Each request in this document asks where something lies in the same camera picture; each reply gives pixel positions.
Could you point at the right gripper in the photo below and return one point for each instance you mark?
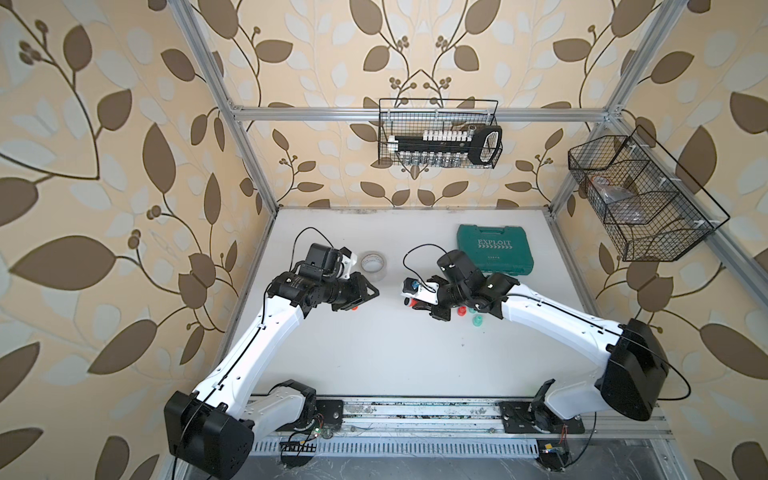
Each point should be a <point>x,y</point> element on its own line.
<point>441,313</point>

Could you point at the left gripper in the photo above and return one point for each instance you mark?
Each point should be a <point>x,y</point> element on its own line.
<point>356,291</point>

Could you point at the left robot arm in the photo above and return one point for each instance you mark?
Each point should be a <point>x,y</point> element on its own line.
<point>215,427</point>

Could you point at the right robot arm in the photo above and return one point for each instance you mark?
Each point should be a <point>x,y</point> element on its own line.
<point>630,366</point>

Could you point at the clear tape roll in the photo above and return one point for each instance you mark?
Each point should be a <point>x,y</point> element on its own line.
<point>373,263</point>

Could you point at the green tool case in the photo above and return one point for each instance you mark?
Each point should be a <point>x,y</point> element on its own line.
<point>497,249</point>

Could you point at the black white tool in basket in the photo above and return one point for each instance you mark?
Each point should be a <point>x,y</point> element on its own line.
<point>478,146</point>

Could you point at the plastic bag in basket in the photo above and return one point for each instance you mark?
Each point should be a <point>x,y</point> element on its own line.
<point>616,204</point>

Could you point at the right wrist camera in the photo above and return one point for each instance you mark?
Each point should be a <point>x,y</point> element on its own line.
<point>413,290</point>

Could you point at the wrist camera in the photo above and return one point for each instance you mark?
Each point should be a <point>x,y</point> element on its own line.
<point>413,290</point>
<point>326,263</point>

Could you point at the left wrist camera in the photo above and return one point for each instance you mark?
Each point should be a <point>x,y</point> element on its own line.
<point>326,263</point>

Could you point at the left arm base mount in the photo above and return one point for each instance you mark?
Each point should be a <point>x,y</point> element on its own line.
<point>306,410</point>

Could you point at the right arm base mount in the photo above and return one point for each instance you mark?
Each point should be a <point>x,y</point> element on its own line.
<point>533,416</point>

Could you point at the back wire basket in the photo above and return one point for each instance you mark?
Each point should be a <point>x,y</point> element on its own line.
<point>412,116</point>

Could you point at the wire basket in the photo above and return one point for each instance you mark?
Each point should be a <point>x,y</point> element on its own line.
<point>681,213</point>
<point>412,116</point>

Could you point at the right wire basket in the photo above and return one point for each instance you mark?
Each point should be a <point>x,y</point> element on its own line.
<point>681,213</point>

